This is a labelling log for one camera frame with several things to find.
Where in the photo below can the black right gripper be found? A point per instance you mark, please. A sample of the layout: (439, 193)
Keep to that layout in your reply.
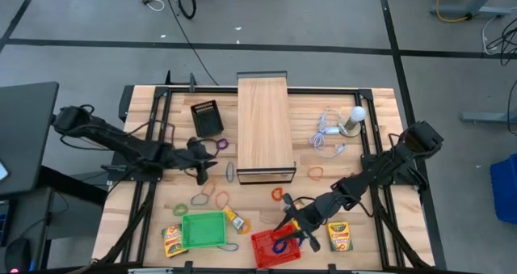
(313, 219)

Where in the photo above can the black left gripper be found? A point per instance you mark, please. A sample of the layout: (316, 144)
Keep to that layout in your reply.
(190, 160)

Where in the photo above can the blue coil wristband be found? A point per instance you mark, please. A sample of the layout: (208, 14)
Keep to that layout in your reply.
(274, 247)
(300, 241)

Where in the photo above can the blue rubber band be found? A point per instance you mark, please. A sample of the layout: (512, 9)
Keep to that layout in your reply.
(227, 172)
(237, 247)
(192, 201)

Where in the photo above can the red plastic basket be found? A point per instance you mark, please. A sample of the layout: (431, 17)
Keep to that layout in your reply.
(262, 262)

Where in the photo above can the green coil wristband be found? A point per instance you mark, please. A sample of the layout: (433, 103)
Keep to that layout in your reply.
(175, 210)

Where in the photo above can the green plastic basket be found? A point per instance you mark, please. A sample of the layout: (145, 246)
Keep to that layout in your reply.
(204, 229)

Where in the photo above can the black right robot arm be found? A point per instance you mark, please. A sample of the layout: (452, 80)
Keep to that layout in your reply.
(379, 169)

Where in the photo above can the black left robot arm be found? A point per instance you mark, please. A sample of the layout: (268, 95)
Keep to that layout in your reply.
(121, 140)

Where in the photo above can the black side desk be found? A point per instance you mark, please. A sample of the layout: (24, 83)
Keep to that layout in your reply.
(24, 136)

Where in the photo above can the purple rubber band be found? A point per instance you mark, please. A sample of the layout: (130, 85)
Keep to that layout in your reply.
(216, 144)

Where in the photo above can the black plastic basket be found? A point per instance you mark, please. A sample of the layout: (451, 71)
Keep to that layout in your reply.
(207, 120)

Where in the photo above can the orange rubber band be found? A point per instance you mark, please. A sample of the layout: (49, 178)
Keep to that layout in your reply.
(309, 174)
(216, 200)

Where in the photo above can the long wooden box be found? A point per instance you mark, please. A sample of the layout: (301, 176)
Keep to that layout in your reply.
(264, 124)

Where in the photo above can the silver aluminium bar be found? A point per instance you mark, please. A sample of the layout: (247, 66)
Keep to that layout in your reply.
(149, 271)

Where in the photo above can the black computer mouse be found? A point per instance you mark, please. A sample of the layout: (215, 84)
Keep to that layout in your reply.
(18, 255)

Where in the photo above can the blue plastic bin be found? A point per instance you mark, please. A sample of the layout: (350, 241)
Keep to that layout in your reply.
(505, 189)

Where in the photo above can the grey metal stand foot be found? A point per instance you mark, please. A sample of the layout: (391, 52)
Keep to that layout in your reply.
(472, 10)
(484, 117)

